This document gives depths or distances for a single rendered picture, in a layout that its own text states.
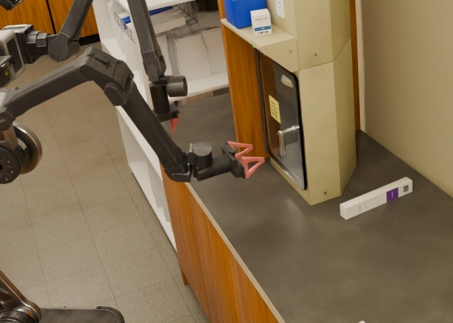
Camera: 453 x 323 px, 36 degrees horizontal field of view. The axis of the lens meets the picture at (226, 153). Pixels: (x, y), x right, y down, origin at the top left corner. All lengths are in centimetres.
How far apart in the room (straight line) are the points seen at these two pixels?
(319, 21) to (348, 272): 71
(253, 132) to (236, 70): 25
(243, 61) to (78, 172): 253
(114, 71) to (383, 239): 91
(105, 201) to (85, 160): 62
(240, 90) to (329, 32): 49
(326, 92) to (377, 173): 43
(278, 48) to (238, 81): 44
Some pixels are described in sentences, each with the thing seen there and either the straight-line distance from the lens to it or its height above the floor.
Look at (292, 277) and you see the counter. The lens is 199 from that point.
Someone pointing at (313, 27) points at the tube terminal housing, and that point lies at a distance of 203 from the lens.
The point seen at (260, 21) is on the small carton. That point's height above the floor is 155.
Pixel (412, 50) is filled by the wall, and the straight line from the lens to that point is 233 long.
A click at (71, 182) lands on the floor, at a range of 464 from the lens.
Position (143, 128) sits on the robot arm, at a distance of 197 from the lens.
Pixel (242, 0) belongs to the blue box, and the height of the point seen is 159.
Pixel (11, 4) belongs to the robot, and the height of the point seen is 168.
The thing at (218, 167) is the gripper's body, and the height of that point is 117.
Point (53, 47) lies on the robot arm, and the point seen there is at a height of 145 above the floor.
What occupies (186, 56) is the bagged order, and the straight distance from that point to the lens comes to 332.
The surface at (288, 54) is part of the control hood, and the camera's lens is 202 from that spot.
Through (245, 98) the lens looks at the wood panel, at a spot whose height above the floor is 120.
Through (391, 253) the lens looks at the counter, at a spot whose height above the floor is 94.
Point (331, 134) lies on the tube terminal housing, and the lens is 219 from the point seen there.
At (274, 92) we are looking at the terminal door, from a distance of 225.
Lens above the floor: 219
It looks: 28 degrees down
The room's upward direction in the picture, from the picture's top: 8 degrees counter-clockwise
